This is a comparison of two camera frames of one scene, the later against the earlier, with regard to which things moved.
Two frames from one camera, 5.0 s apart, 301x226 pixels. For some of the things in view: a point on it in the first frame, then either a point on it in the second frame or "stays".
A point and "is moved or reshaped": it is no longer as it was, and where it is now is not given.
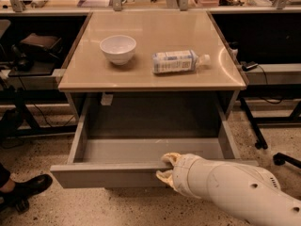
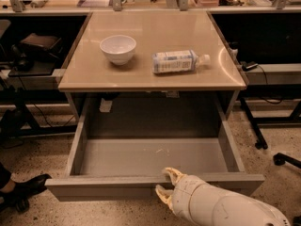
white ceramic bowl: [118, 48] stays
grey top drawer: [121, 137] is moved or reshaped
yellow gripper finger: [167, 177] to [166, 195]
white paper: [106, 100] to [105, 105]
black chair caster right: [280, 159] stays
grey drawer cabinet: [151, 74] stays
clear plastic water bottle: [175, 61] stays
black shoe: [22, 190] stays
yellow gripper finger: [173, 156] to [175, 175]
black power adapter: [248, 65] stays
